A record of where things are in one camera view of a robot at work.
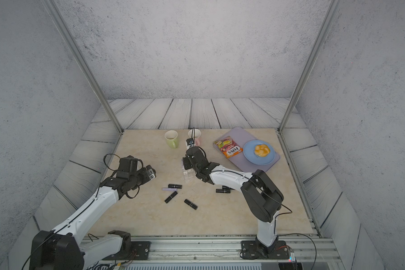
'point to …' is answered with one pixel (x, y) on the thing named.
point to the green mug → (172, 139)
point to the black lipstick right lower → (223, 190)
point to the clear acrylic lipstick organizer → (188, 174)
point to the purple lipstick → (169, 189)
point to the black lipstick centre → (190, 203)
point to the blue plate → (248, 151)
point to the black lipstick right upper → (225, 187)
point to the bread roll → (261, 150)
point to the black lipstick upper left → (171, 185)
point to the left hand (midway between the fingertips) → (152, 173)
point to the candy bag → (228, 147)
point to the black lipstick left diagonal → (171, 197)
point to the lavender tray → (240, 136)
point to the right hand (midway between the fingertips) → (187, 154)
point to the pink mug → (197, 134)
